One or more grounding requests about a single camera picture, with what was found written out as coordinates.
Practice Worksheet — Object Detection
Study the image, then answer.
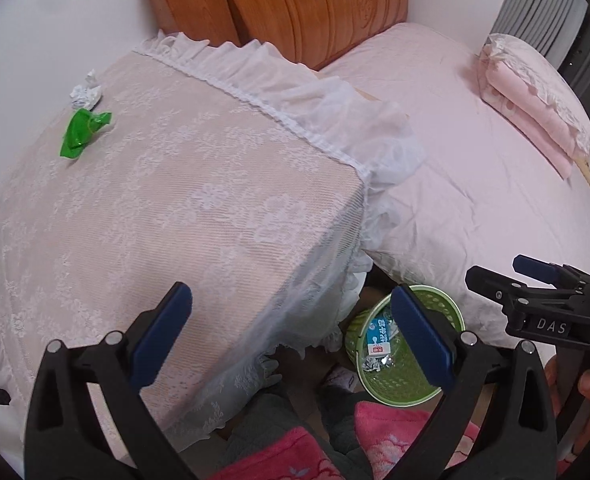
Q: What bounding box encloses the folded pink blanket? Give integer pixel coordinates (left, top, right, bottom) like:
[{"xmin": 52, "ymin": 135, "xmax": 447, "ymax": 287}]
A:
[{"xmin": 479, "ymin": 42, "xmax": 583, "ymax": 180}]

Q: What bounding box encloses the pink floral clothing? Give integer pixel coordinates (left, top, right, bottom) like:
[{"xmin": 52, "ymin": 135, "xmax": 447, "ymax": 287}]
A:
[{"xmin": 210, "ymin": 400, "xmax": 480, "ymax": 480}]

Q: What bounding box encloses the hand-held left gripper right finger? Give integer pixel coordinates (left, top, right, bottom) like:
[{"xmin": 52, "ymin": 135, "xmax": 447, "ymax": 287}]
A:
[{"xmin": 391, "ymin": 284, "xmax": 573, "ymax": 480}]

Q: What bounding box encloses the wooden headboard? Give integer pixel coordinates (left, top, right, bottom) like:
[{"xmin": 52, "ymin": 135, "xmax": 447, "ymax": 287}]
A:
[{"xmin": 142, "ymin": 0, "xmax": 410, "ymax": 72}]

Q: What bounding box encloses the dark cabinet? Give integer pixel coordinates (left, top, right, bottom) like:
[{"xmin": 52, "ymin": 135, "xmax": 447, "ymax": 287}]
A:
[{"xmin": 557, "ymin": 20, "xmax": 590, "ymax": 106}]

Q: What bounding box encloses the bed with pale pink sheet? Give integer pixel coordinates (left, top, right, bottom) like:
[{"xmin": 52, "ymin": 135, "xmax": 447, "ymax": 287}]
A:
[{"xmin": 320, "ymin": 22, "xmax": 590, "ymax": 351}]

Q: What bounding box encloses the blue white packet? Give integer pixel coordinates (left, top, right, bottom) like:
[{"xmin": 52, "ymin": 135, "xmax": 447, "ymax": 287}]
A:
[{"xmin": 365, "ymin": 307, "xmax": 401, "ymax": 346}]

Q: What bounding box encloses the grey pleated curtain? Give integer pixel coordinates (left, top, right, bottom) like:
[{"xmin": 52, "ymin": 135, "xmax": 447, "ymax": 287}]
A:
[{"xmin": 490, "ymin": 0, "xmax": 590, "ymax": 68}]

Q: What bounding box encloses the crumpled white paper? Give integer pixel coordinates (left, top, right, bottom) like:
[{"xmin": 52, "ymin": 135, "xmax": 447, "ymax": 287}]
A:
[{"xmin": 69, "ymin": 70, "xmax": 103, "ymax": 110}]

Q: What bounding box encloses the white lace tablecloth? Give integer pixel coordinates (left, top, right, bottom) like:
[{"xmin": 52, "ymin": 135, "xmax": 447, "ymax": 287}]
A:
[{"xmin": 0, "ymin": 30, "xmax": 426, "ymax": 461}]

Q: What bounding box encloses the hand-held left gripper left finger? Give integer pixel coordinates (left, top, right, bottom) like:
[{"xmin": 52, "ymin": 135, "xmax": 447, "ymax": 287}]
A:
[{"xmin": 22, "ymin": 281, "xmax": 196, "ymax": 480}]

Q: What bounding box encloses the white frilled pillow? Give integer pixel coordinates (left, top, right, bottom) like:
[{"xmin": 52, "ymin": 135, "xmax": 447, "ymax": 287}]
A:
[{"xmin": 485, "ymin": 33, "xmax": 590, "ymax": 153}]

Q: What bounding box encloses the green plastic basket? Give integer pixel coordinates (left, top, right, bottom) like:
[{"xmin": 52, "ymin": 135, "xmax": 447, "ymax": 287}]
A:
[{"xmin": 344, "ymin": 285, "xmax": 466, "ymax": 407}]

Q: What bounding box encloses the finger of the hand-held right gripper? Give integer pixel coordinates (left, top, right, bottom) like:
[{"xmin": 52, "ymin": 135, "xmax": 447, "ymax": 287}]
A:
[
  {"xmin": 465, "ymin": 266, "xmax": 590, "ymax": 335},
  {"xmin": 513, "ymin": 255, "xmax": 590, "ymax": 293}
]

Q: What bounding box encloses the grey quilted clothing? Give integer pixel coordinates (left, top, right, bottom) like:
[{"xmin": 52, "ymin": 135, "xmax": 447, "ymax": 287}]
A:
[{"xmin": 225, "ymin": 385, "xmax": 371, "ymax": 461}]

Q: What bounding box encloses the green plastic wrapper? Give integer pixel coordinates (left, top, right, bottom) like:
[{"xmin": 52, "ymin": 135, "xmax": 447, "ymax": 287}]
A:
[{"xmin": 60, "ymin": 109, "xmax": 113, "ymax": 158}]

